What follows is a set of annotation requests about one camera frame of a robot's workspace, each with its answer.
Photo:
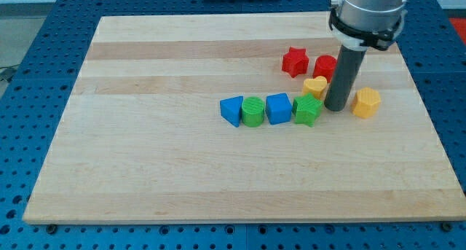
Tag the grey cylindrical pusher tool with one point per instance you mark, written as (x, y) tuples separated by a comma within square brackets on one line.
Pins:
[(347, 68)]

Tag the yellow heart block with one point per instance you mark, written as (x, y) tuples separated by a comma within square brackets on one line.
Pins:
[(315, 86)]

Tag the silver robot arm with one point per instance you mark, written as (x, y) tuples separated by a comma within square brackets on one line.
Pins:
[(360, 25)]

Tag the red star block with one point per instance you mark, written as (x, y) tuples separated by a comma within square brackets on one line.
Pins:
[(295, 61)]

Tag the green star block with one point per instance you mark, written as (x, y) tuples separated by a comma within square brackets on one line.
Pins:
[(306, 109)]

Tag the red cylinder block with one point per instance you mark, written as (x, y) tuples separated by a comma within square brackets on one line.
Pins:
[(324, 67)]

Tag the yellow hexagon block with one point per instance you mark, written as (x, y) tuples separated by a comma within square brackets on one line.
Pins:
[(366, 103)]

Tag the blue cube block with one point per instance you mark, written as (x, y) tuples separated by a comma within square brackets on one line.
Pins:
[(278, 108)]

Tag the green cylinder block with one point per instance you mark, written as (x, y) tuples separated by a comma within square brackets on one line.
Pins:
[(253, 109)]

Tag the blue triangle block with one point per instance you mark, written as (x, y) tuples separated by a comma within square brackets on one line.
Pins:
[(231, 110)]

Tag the wooden board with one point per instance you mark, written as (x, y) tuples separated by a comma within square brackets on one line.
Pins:
[(141, 139)]

